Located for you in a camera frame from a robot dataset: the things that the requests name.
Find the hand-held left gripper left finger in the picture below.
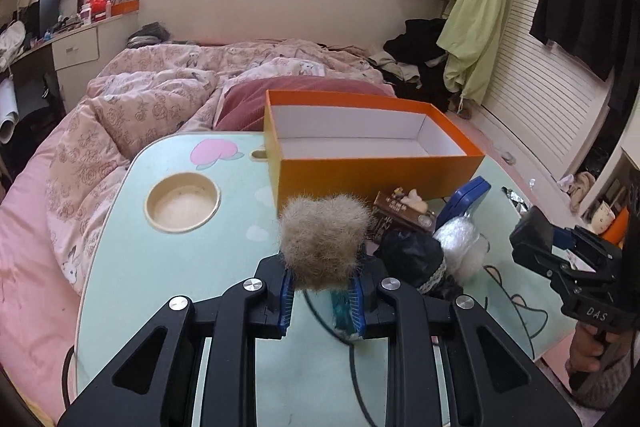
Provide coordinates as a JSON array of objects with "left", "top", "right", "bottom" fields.
[{"left": 57, "top": 254, "right": 297, "bottom": 427}]

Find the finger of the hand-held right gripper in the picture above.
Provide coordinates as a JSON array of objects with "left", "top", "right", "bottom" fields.
[
  {"left": 509, "top": 206, "right": 563, "bottom": 280},
  {"left": 552, "top": 227, "right": 621, "bottom": 258}
]

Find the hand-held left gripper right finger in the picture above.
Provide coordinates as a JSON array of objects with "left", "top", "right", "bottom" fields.
[{"left": 347, "top": 256, "right": 583, "bottom": 427}]

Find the white plastic bag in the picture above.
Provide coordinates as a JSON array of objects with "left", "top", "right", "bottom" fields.
[{"left": 432, "top": 214, "right": 491, "bottom": 283}]

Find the brown fluffy hair clip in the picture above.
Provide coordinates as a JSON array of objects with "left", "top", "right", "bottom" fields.
[{"left": 276, "top": 193, "right": 373, "bottom": 340}]

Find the black lace scrunchie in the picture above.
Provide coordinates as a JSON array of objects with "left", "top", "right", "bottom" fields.
[{"left": 372, "top": 228, "right": 463, "bottom": 300}]

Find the blue tin case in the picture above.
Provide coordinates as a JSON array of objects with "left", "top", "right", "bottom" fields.
[{"left": 437, "top": 176, "right": 492, "bottom": 230}]

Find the small brown card box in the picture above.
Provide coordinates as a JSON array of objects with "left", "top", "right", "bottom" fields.
[{"left": 372, "top": 191, "right": 438, "bottom": 233}]

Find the orange cardboard box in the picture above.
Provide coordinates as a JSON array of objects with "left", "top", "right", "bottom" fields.
[{"left": 263, "top": 89, "right": 486, "bottom": 215}]

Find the person's right forearm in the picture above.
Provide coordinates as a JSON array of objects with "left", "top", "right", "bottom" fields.
[{"left": 572, "top": 342, "right": 633, "bottom": 408}]

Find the green cartoon print desktop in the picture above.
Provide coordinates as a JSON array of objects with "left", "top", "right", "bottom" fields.
[{"left": 75, "top": 132, "right": 581, "bottom": 427}]

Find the person's right hand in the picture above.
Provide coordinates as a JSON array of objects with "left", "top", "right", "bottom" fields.
[{"left": 567, "top": 326, "right": 608, "bottom": 390}]

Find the opened silver snack wrapper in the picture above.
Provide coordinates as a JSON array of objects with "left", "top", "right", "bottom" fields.
[{"left": 502, "top": 186, "right": 528, "bottom": 212}]

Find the white patterned mug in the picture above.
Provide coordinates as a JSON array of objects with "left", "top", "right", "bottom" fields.
[{"left": 590, "top": 201, "right": 617, "bottom": 233}]

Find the beige cloth heap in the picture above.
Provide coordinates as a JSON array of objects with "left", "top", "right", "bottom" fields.
[{"left": 567, "top": 171, "right": 598, "bottom": 212}]

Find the white louvred wardrobe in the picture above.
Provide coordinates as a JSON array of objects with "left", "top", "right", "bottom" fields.
[{"left": 470, "top": 0, "right": 640, "bottom": 188}]

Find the dusty pink pillow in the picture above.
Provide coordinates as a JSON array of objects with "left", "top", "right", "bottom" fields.
[{"left": 212, "top": 76, "right": 396, "bottom": 132}]

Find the beige crumpled garment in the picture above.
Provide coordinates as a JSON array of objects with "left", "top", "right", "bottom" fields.
[{"left": 370, "top": 52, "right": 426, "bottom": 82}]

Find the pile of black clothes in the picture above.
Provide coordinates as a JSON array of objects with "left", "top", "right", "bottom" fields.
[{"left": 382, "top": 18, "right": 458, "bottom": 112}]

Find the light green hanging garment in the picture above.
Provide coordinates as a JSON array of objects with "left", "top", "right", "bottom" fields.
[{"left": 436, "top": 0, "right": 526, "bottom": 105}]

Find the pink floral blanket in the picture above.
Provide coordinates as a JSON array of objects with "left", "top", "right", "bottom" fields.
[{"left": 45, "top": 38, "right": 396, "bottom": 295}]

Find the pink bedsheet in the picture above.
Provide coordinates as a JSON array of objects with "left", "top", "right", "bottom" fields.
[{"left": 0, "top": 127, "right": 131, "bottom": 423}]

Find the dark grey cloth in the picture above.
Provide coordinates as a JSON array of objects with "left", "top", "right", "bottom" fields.
[{"left": 126, "top": 22, "right": 171, "bottom": 50}]

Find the white drawer cabinet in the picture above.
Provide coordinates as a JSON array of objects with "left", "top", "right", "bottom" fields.
[{"left": 50, "top": 14, "right": 143, "bottom": 112}]

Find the rolled white paper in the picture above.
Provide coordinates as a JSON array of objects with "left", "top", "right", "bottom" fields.
[{"left": 0, "top": 79, "right": 21, "bottom": 145}]

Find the white jacket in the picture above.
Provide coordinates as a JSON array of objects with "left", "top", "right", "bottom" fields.
[{"left": 0, "top": 21, "right": 27, "bottom": 70}]

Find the black computer monitor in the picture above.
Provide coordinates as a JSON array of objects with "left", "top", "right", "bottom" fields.
[{"left": 37, "top": 0, "right": 62, "bottom": 38}]

